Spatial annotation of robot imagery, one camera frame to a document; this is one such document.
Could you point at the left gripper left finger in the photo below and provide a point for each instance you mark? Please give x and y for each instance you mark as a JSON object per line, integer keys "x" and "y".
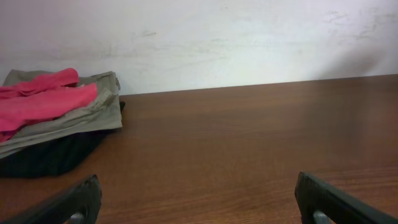
{"x": 80, "y": 203}

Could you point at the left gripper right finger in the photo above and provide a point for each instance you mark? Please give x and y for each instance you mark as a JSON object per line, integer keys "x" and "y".
{"x": 320, "y": 202}

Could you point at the black folded garment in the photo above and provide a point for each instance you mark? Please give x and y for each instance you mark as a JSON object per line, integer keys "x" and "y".
{"x": 55, "y": 157}

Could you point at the olive folded garment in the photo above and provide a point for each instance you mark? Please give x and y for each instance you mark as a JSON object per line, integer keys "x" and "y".
{"x": 103, "y": 113}

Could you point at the red folded printed shirt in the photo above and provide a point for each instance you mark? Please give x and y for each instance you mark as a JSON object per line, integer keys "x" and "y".
{"x": 46, "y": 97}

